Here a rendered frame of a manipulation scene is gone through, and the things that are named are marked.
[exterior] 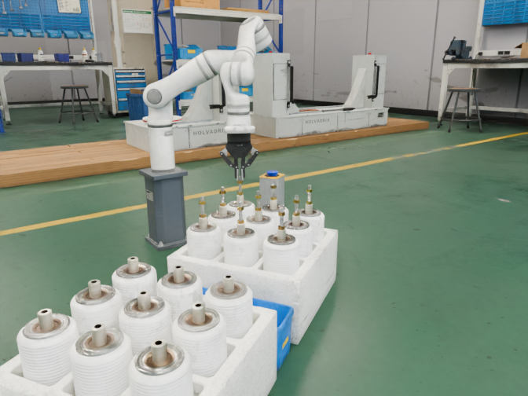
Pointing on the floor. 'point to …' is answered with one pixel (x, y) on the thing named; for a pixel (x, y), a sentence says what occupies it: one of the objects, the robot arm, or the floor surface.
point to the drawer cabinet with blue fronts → (132, 77)
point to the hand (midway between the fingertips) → (240, 174)
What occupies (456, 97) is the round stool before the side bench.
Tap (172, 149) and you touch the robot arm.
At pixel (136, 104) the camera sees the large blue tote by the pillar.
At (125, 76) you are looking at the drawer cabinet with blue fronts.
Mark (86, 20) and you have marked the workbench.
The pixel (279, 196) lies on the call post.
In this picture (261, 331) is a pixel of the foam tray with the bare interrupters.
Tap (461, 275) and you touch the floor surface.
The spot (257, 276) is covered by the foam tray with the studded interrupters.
